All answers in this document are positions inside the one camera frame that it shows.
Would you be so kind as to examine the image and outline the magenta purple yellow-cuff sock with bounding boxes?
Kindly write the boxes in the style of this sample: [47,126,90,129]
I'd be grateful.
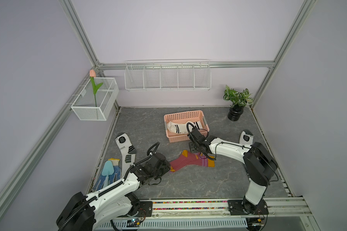
[170,150,202,172]

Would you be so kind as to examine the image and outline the magenta striped sock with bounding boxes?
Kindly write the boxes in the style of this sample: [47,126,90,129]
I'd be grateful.
[188,153,215,167]

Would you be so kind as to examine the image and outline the white sport sock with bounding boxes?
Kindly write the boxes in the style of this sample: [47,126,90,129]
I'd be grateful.
[239,130,254,145]
[115,133,136,177]

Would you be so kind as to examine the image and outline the white sock two black stripes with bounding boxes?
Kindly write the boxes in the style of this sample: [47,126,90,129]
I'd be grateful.
[191,121,203,130]

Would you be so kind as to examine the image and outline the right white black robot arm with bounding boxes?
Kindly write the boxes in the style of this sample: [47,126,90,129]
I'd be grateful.
[187,124,278,207]

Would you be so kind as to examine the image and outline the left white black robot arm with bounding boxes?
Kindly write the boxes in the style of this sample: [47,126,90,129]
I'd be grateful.
[56,153,171,231]

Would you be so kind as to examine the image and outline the pink perforated plastic basket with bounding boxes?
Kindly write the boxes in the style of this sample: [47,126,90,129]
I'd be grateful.
[164,110,210,143]

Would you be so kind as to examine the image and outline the blue yellow sock left edge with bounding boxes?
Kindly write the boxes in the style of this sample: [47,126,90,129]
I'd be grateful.
[109,158,120,167]

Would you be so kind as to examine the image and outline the light blue garden trowel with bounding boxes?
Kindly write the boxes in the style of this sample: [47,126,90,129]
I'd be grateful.
[101,161,114,188]

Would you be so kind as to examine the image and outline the blue dotted work glove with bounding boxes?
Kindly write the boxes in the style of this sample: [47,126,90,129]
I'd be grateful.
[92,166,121,192]

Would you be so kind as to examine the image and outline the potted green plant black pot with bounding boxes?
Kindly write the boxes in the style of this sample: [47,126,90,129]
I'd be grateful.
[223,85,254,121]

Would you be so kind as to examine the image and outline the artificial pink tulip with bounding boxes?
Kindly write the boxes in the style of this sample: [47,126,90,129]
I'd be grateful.
[89,69,103,107]

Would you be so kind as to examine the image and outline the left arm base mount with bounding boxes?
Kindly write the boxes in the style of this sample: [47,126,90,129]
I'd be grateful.
[122,201,153,218]

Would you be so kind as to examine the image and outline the white wire wall shelf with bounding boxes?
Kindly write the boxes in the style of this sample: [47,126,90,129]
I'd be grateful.
[124,59,212,90]

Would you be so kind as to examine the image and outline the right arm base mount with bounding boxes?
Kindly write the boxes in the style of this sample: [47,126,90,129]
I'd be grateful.
[227,198,269,216]

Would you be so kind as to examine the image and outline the white mesh wall basket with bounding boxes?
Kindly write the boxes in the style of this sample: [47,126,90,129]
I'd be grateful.
[70,77,119,121]

